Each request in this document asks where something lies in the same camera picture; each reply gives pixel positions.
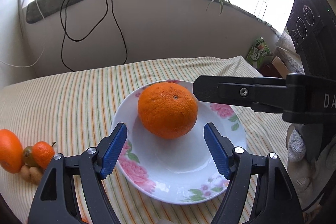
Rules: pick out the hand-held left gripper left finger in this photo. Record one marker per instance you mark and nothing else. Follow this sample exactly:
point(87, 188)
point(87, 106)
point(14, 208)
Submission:
point(115, 150)

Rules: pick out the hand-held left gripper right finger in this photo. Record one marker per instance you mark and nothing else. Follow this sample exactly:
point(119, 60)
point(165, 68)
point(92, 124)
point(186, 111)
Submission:
point(216, 150)

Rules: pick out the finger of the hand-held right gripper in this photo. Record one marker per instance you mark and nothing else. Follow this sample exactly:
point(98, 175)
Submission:
point(223, 90)

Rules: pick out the white floral plate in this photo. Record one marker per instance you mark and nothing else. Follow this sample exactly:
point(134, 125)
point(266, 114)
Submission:
point(170, 161)

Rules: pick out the large orange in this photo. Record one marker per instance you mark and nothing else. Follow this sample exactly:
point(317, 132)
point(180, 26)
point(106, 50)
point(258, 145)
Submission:
point(168, 111)

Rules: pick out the bumpy orange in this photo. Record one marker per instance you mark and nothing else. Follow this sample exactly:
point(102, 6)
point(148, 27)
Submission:
point(9, 150)

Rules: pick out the person's right hand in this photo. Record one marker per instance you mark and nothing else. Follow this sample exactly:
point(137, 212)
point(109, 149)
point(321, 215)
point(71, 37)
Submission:
point(296, 145)

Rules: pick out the white lace cloth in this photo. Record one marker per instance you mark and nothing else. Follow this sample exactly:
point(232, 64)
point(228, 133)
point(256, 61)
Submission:
point(287, 56)

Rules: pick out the brown box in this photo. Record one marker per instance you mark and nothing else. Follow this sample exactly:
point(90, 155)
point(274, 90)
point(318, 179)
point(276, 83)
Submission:
point(275, 66)

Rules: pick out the green package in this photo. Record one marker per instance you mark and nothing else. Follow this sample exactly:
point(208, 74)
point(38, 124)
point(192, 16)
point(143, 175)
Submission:
point(258, 53)

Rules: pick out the striped tablecloth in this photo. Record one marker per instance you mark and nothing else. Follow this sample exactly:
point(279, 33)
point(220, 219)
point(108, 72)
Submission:
point(78, 98)

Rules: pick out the small tangerine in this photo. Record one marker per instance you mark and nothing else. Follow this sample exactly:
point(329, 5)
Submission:
point(43, 155)

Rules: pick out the brown kiwi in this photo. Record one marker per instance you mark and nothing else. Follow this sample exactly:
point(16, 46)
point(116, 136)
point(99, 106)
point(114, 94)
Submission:
point(35, 176)

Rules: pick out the green kiwi fruit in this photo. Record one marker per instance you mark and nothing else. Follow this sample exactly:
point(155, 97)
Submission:
point(28, 158)

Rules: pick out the small brown fruit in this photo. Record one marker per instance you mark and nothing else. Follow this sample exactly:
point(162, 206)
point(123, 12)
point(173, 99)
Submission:
point(25, 172)

